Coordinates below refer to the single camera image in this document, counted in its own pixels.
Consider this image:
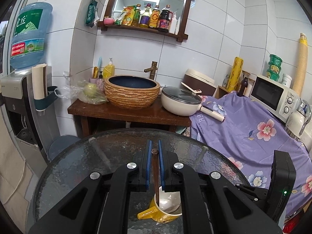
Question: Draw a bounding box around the brown wooden chopstick one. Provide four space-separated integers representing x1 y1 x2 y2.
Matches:
151 148 160 206

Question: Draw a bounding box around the yellow duck mug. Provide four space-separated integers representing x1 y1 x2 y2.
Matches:
137 186 182 223

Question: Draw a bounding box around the dark wooden counter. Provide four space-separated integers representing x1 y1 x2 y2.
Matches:
68 97 191 127

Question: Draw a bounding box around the round glass table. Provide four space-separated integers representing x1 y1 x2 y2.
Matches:
27 128 248 230

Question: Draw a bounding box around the white pan with lid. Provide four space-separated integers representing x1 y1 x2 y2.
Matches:
161 87 225 122

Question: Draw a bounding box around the woven basin sink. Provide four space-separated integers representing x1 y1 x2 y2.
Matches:
104 75 160 109

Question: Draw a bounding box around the purple floral cloth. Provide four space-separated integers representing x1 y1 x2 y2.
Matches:
190 92 311 217

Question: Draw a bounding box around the white kettle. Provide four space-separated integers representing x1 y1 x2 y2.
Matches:
285 100 311 141

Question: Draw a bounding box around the brown white rice cooker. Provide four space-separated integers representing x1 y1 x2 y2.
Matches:
182 69 217 96

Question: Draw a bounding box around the plastic bag with vegetables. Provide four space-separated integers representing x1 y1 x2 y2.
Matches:
54 72 108 105

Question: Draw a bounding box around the bronze faucet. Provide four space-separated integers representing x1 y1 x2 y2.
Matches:
144 61 158 80

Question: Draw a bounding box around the yellow soap dispenser bottle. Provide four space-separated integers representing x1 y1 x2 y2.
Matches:
103 58 115 79

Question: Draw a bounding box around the white microwave oven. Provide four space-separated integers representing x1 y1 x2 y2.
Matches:
250 75 301 123

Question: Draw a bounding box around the yellow wrap roll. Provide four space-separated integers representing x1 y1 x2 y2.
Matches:
226 57 244 91

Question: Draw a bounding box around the brown glass bottle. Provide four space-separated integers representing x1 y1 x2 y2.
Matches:
238 74 248 97

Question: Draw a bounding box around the water dispenser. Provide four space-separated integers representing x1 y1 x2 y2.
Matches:
1 69 60 176

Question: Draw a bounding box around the tall beige paper roll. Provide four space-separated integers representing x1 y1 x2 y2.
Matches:
293 33 308 97

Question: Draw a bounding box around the yellow label oil bottle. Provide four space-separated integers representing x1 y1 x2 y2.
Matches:
149 5 160 28

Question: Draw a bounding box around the white paper cup stack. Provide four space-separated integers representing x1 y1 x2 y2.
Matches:
32 63 48 100

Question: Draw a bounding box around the dark soy sauce bottle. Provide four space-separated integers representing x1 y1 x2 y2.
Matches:
157 4 172 32

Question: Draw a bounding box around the green hanging packet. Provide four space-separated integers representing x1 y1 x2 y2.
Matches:
85 0 98 27

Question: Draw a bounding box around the blue water jug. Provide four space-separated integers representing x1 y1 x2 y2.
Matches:
10 2 53 70

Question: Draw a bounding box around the dark wooden wall shelf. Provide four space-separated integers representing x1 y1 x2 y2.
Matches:
97 0 195 43

